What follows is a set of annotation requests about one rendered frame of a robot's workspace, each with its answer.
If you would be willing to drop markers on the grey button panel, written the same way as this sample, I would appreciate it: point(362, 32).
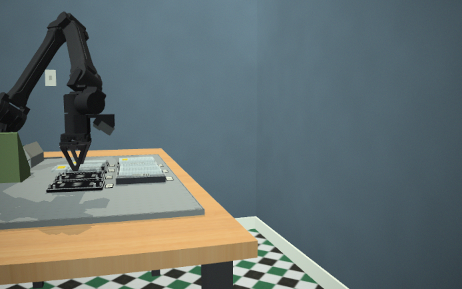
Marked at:
point(35, 154)

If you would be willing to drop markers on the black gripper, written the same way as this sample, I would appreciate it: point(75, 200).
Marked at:
point(81, 142)

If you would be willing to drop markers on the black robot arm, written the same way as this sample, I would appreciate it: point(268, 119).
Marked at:
point(87, 97)

